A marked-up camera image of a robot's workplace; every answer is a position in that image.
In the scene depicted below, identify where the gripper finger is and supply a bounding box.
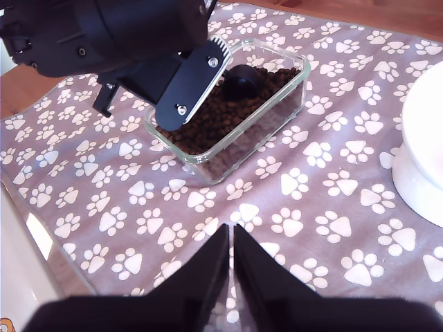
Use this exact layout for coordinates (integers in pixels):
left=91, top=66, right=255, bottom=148
left=233, top=223, right=325, bottom=332
left=147, top=223, right=230, bottom=332

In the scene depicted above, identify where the black measuring scoop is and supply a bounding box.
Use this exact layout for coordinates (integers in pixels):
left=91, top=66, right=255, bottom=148
left=221, top=64, right=260, bottom=102

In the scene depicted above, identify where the white tilted cat bowl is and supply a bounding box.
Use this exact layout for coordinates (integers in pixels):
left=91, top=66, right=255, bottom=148
left=392, top=61, right=443, bottom=225

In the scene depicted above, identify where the purple paw print cloth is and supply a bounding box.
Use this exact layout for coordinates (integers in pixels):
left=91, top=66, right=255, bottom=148
left=0, top=1, right=443, bottom=332

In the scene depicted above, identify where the glass container of kibble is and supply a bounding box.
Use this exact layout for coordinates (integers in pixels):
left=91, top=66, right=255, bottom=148
left=144, top=37, right=311, bottom=185

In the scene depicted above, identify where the white stand platform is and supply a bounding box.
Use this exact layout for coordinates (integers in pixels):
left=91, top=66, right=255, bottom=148
left=0, top=179, right=72, bottom=332

